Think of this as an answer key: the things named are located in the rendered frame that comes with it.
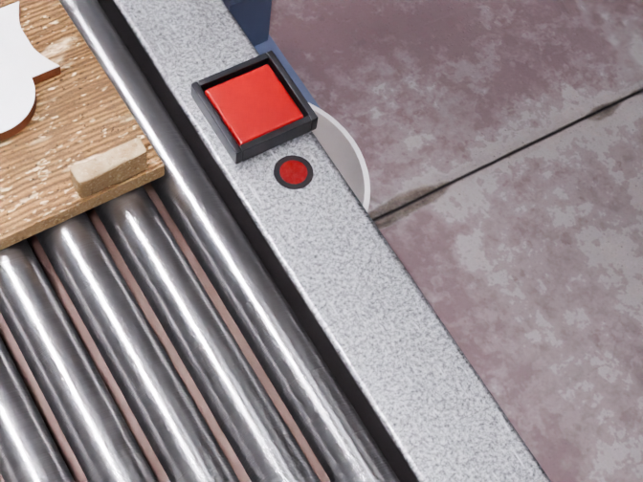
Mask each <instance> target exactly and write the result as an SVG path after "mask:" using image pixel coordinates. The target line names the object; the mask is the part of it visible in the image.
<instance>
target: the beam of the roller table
mask: <svg viewBox="0 0 643 482"><path fill-rule="evenodd" d="M98 1H99V3H100V5H101V7H102V8H103V10H104V11H105V13H106V15H107V16H108V18H109V19H110V21H111V23H112V24H113V26H114V27H115V29H116V31H117V32H118V34H119V35H120V37H121V39H122V41H123V42H124V44H125V45H126V47H127V49H128V50H129V52H130V53H131V54H132V56H133V57H134V59H135V60H136V62H137V64H138V65H139V67H140V68H141V70H142V71H143V73H144V75H145V77H146V78H147V80H148V82H149V83H150V85H151V86H152V88H153V90H154V91H155V93H156V94H157V96H158V98H159V99H160V101H161V102H162V104H163V105H164V107H165V109H166V110H167V111H168V113H169V115H170V116H171V118H172V119H173V121H174V123H175V124H176V126H177V127H178V129H179V131H180V132H181V134H182V135H183V137H184V138H185V140H186V142H187V143H188V145H189V147H190V149H191V150H192V152H193V153H194V155H195V157H196V158H197V160H198V161H199V163H200V164H201V166H202V167H203V168H204V170H205V171H206V173H207V175H208V176H209V178H210V179H211V182H212V183H213V185H214V186H215V188H216V190H217V191H218V193H219V194H220V196H221V197H222V199H223V201H224V202H225V204H226V205H227V207H228V209H229V210H230V212H231V213H232V215H233V217H234V219H235V220H236V222H237V223H238V225H239V227H240V228H241V229H242V230H243V232H244V234H245V235H246V237H247V238H248V240H249V242H250V243H251V245H252V246H253V248H254V250H255V252H256V253H257V255H258V256H259V258H260V260H261V261H262V263H263V264H264V266H265V268H266V269H267V271H268V272H269V274H270V276H271V277H272V279H273V280H274V281H275V283H276V284H277V286H278V288H279V289H280V291H281V293H282V294H283V296H284V297H285V299H286V301H287V302H288V304H289V305H290V307H291V309H292V310H293V312H294V313H295V315H296V316H297V318H298V320H299V322H300V323H301V325H302V327H303V328H304V330H305V331H306V333H307V335H308V336H309V338H310V339H311V340H312V342H313V343H314V345H315V346H316V348H317V349H318V351H319V353H320V354H321V356H322V358H323V360H324V361H325V363H326V364H327V366H328V368H329V369H330V371H331V372H332V374H333V376H334V377H335V379H336V380H337V382H338V383H339V385H340V387H341V388H342V390H343V391H344V394H345V395H346V397H347V398H348V400H349V402H351V404H352V405H353V407H354V408H355V410H356V412H357V413H358V415H359V416H360V418H361V420H362V421H363V423H364V424H365V426H366V428H367V430H368V431H369V433H370V435H371V436H372V438H373V439H374V441H375V442H376V444H377V446H378V447H379V449H380V450H381V452H382V453H383V454H384V456H385V457H386V459H387V461H388V463H389V464H390V466H391V468H392V469H393V471H394V472H395V474H396V475H397V477H398V479H399V480H400V482H551V481H550V479H549V478H548V476H547V475H546V473H545V472H544V470H543V469H542V467H541V466H540V464H539V463H538V461H537V460H536V458H535V457H534V455H533V454H532V452H531V451H530V450H529V448H528V447H527V445H526V444H525V443H524V442H523V440H522V439H521V437H520V435H519V434H518V432H517V431H516V430H515V428H514V427H513V425H512V424H511V422H510V421H509V419H508V418H507V416H506V415H505V413H504V412H503V411H502V409H501V408H500V406H499V404H498V403H497V401H496V400H495V398H494V397H493V395H492V394H491V392H490V391H489V390H488V388H487V387H486V385H485V384H484V382H483V381H482V379H481V378H480V376H479V375H478V373H477V372H476V371H475V369H474V368H473V367H472V365H471V364H470V362H469V361H468V359H467V358H466V356H465V355H464V353H463V352H462V351H461V349H460V348H459V346H458V345H457V343H456V342H455V340H454V338H453V337H452V335H451V334H450V332H449V331H448V330H447V328H446V327H445V325H444V324H443V322H442V321H441V319H440V318H439V316H438V315H437V313H436V312H435V311H434V309H433V308H432V306H431V304H430V303H429V301H428V300H427V299H426V298H425V296H424V295H423V293H422V292H421V291H420V289H419V288H418V286H417V285H416V283H415V282H414V280H413V279H412V277H411V276H410V274H409V273H408V271H407V270H406V268H405V267H404V265H403V264H402V262H401V261H400V259H399V258H398V256H397V255H396V253H395V252H394V251H393V249H392V248H391V246H390V245H389V243H388V241H387V240H386V238H385V237H384V235H383V234H382V233H381V232H380V231H379V229H378V228H377V226H376V225H375V223H374V222H373V220H372V219H371V217H370V216H369V214H368V213H367V212H366V210H365V208H364V207H363V205H362V204H361V202H360V201H359V199H358V198H357V196H356V195H355V194H354V192H353V191H352V189H351V188H350V186H349V185H348V183H347V182H346V180H345V179H344V177H343V175H342V174H341V173H340V171H339V170H338V168H337V167H336V166H335V165H334V163H333V162H332V160H331V159H330V157H329V156H328V154H327V153H326V152H325V150H324V149H323V147H322V145H321V144H320V142H319V141H318V139H317V138H316V136H315V135H314V134H313V132H312V131H310V132H308V133H306V134H303V135H301V136H299V137H297V138H294V139H292V140H291V141H289V142H285V143H283V144H281V145H278V146H276V147H274V148H272V149H269V150H267V151H265V152H263V153H260V154H258V155H256V156H254V157H252V158H250V159H248V160H246V161H244V162H242V161H241V163H239V164H235V163H234V162H233V160H232V158H231V157H230V155H229V153H228V152H227V150H226V149H225V147H224V146H223V144H222V143H221V141H220V140H219V139H218V137H217V136H216V134H215V133H214V131H213V130H212V128H211V126H210V124H209V123H208V121H207V120H206V118H205V117H204V115H203V113H202V112H201V110H200V109H199V107H198V106H197V104H196V103H195V101H194V99H193V98H192V96H191V83H193V82H195V81H197V82H198V80H200V79H203V78H205V77H209V76H211V75H214V74H216V73H219V72H221V71H223V70H226V69H228V68H231V67H232V66H234V65H237V64H239V63H242V62H244V61H247V60H249V59H251V58H254V57H256V56H259V53H258V52H257V50H256V49H255V47H254V45H253V44H252V42H251V41H250V39H249V38H248V36H247V35H246V34H245V33H244V32H243V30H242V29H241V27H240V26H239V24H238V23H237V21H236V20H235V18H234V17H233V15H232V14H231V12H230V11H229V9H228V8H227V6H226V5H225V3H224V2H223V0H98ZM290 155H296V156H300V157H302V158H304V159H305V160H307V161H308V162H309V163H310V164H311V165H312V167H313V173H314V174H313V179H312V181H311V182H310V184H309V185H307V186H306V187H303V188H301V189H289V188H286V187H284V186H281V185H280V184H279V183H278V182H277V180H276V178H275V176H274V167H275V165H276V163H277V161H278V160H280V159H281V158H283V157H285V156H290Z"/></svg>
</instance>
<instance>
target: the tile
mask: <svg viewBox="0 0 643 482"><path fill-rule="evenodd" d="M20 13H21V9H20V3H19V1H18V2H16V3H13V4H11V5H8V6H6V7H4V8H1V9H0V141H3V140H5V139H8V138H10V137H12V136H14V135H15V134H17V133H18V132H20V131H21V130H22V129H23V128H24V127H25V126H26V125H27V124H28V123H29V122H30V120H31V119H32V117H33V114H34V111H35V108H36V92H35V88H34V86H35V84H37V83H40V82H42V81H44V80H47V79H49V78H52V77H55V76H58V75H60V74H61V72H60V66H59V65H57V64H55V63H53V62H52V61H51V60H49V59H48V58H46V57H44V56H43V55H41V54H40V53H39V52H37V51H36V50H35V49H34V48H33V46H32V45H31V43H30V41H29V40H28V38H27V37H26V35H25V34H24V33H23V31H22V29H21V26H20Z"/></svg>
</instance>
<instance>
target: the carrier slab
mask: <svg viewBox="0 0 643 482"><path fill-rule="evenodd" d="M18 1H19V3H20V9H21V13H20V26H21V29H22V31H23V33H24V34H25V35H26V37H27V38H28V40H29V41H30V43H31V45H32V46H33V48H34V49H35V50H36V51H37V52H39V53H40V54H41V55H43V56H44V57H46V58H48V59H49V60H51V61H52V62H53V63H55V64H57V65H59V66H60V72H61V74H60V75H58V76H55V77H52V78H49V79H47V80H44V81H42V82H40V83H37V84H35V86H34V88H35V92H36V108H35V111H34V114H33V117H32V119H31V120H30V122H29V123H28V124H27V125H26V126H25V127H24V128H23V129H22V130H21V131H20V132H18V133H17V134H15V135H14V136H12V137H10V138H8V139H5V140H3V141H0V251H1V250H3V249H5V248H7V247H9V246H11V245H13V244H15V243H18V242H20V241H22V240H24V239H26V238H29V237H31V236H33V235H35V234H37V233H40V232H42V231H44V230H46V229H48V228H51V227H53V226H55V225H57V224H59V223H62V222H64V221H66V220H68V219H70V218H73V217H75V216H77V215H79V214H81V213H83V212H85V211H87V210H89V209H91V208H95V207H97V206H99V205H101V204H103V203H106V202H108V201H110V200H112V199H114V198H116V197H119V196H121V195H123V194H125V193H126V192H129V191H131V190H133V189H135V188H137V187H140V186H143V185H145V184H147V183H149V182H152V181H154V180H156V179H158V178H160V177H163V176H164V175H165V165H164V164H163V162H162V161H161V159H160V157H159V156H158V154H157V153H156V151H155V150H154V148H153V146H152V145H151V143H150V142H149V140H148V139H147V137H146V136H145V134H144V132H143V130H142V129H141V127H140V126H139V124H138V123H137V122H136V120H135V119H134V117H133V116H132V114H131V113H130V111H129V109H128V108H127V106H126V105H125V103H124V102H123V100H122V98H121V96H120V95H119V93H118V92H117V90H116V89H115V87H114V85H113V84H112V82H111V81H110V79H109V78H108V76H107V75H106V73H105V72H104V71H103V69H102V68H101V66H100V64H99V62H98V61H97V59H96V58H95V56H94V55H93V53H92V52H91V50H90V48H89V47H88V45H87V44H86V42H85V41H84V39H83V37H82V36H81V34H80V33H79V31H78V29H77V28H76V26H75V24H74V23H73V21H72V20H71V18H70V17H69V15H68V13H67V12H66V10H64V8H63V7H62V5H61V4H60V2H59V0H0V9H1V8H4V7H6V6H8V5H11V4H13V3H16V2H18ZM136 138H140V139H141V141H142V142H143V144H144V147H145V149H146V163H147V169H145V170H143V171H141V172H139V173H137V174H136V175H134V176H132V177H130V178H128V179H126V180H124V181H122V182H119V183H116V184H113V185H111V186H108V187H106V188H104V189H102V190H100V191H98V192H96V193H94V194H92V195H90V196H87V197H85V198H80V197H79V196H78V193H77V192H76V190H75V188H74V186H73V182H72V179H71V174H70V167H71V166H73V165H76V164H81V163H84V162H87V161H89V160H92V159H94V158H96V157H98V156H100V155H102V154H103V153H105V152H107V151H109V150H110V149H112V148H115V147H117V146H119V145H121V144H123V143H126V142H129V141H131V140H134V139H136Z"/></svg>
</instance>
